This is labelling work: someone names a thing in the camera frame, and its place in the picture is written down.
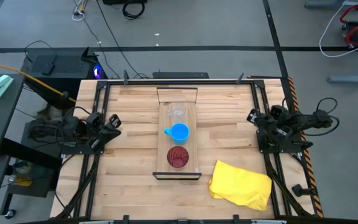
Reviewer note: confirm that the black yellow hazard tape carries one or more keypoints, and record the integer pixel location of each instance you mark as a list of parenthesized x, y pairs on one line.
[(294, 93)]

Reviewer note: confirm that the blue plastic mug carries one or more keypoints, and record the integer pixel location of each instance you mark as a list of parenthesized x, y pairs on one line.
[(179, 132)]

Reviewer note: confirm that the clear glass mug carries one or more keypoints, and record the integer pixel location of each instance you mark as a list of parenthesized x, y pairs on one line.
[(177, 112)]

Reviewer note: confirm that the red ribbed tumbler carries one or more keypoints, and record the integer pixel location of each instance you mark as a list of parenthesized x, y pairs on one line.
[(177, 157)]

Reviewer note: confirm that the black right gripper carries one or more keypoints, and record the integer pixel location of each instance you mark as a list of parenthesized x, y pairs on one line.
[(253, 115)]

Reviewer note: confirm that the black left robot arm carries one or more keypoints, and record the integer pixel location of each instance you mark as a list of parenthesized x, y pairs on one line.
[(70, 127)]

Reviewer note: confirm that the small black device on tower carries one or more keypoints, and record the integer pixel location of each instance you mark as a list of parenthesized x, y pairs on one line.
[(47, 67)]

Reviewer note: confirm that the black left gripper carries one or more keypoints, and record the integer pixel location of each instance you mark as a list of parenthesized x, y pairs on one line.
[(115, 120)]

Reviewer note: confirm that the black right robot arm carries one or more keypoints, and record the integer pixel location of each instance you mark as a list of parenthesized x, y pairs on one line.
[(309, 119)]

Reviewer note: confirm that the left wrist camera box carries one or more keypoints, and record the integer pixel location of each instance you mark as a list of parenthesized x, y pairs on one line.
[(94, 120)]

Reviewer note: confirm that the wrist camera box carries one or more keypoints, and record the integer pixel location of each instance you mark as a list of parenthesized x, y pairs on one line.
[(94, 120), (279, 112)]

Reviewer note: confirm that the yellow cloth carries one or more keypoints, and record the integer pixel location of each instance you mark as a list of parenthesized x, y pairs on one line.
[(241, 185)]

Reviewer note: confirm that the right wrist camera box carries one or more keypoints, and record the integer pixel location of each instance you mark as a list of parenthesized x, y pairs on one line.
[(279, 112)]

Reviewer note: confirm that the wooden shelf with black frame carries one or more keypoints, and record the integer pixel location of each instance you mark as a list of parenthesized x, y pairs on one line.
[(162, 152)]

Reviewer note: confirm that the black computer tower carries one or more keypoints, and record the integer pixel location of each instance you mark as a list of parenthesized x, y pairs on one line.
[(70, 65)]

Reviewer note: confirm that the small yellow object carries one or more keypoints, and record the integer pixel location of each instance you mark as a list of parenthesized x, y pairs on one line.
[(23, 182)]

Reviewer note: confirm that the black clamp knob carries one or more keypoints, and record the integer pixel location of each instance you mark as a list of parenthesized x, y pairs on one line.
[(300, 189)]

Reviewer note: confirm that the grey metal floor foot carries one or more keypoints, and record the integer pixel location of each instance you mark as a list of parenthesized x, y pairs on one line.
[(353, 79)]

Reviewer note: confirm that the mint green stapler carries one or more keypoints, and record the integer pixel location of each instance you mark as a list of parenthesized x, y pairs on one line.
[(0, 85)]

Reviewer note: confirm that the black equipment cart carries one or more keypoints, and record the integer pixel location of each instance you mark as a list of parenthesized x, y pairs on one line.
[(39, 186)]

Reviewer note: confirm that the black aluminium table frame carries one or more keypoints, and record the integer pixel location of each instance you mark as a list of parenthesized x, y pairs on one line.
[(216, 82)]

